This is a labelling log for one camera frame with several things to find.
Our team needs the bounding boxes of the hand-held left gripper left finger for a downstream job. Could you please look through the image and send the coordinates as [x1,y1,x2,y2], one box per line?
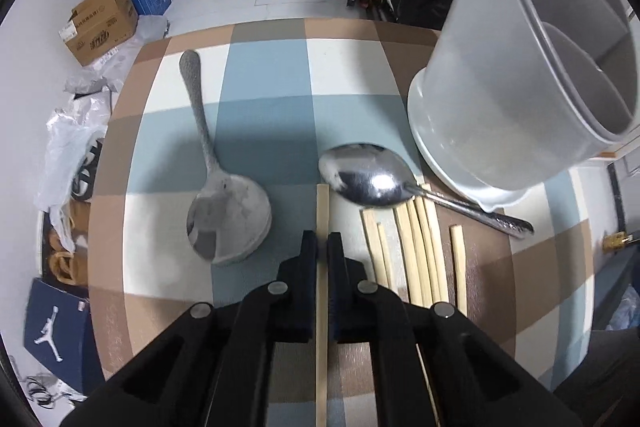
[60,231,321,427]

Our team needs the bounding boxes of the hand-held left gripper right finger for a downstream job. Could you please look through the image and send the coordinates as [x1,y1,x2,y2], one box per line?
[326,231,583,427]

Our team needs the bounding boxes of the pale wooden chopstick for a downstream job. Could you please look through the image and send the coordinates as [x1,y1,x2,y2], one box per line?
[315,183,331,427]

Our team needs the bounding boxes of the group of wooden chopsticks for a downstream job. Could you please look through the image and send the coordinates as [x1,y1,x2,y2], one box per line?
[361,181,469,427]

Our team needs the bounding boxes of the grey soup ladle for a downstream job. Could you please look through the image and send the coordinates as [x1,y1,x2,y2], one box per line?
[178,49,273,265]

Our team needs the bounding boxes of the shiny metal spoon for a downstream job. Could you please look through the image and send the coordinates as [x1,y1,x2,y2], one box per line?
[318,143,535,239]

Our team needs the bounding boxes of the grey plastic utensil holder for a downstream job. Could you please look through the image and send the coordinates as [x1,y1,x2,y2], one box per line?
[406,0,640,212]

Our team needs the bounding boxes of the checkered tablecloth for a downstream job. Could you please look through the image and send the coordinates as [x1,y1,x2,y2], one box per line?
[89,18,596,427]

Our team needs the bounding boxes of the tan shoe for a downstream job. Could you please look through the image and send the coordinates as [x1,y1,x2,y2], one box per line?
[64,201,92,253]
[47,227,87,286]

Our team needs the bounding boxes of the black and white sandals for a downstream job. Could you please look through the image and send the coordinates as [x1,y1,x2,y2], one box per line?
[71,141,104,202]

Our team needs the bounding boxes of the navy shoe box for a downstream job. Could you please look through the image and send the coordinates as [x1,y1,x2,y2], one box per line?
[24,278,106,395]

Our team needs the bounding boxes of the white plastic bag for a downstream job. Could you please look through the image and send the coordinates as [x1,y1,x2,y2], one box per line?
[35,99,108,212]

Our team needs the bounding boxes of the small brass object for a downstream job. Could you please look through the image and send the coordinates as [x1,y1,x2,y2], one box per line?
[602,231,632,253]

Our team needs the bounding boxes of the clear plastic bag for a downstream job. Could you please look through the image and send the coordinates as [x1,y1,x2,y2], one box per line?
[62,39,146,98]

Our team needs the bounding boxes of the person's grey trouser leg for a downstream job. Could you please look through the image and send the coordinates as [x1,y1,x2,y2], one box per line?
[550,329,640,427]

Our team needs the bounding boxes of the blue patterned cloth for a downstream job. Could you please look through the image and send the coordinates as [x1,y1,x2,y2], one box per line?
[602,287,640,333]

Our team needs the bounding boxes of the brown cardboard box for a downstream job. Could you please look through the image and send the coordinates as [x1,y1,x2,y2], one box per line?
[59,0,139,66]

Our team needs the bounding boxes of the black cable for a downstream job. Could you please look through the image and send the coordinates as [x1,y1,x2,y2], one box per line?
[22,372,58,410]

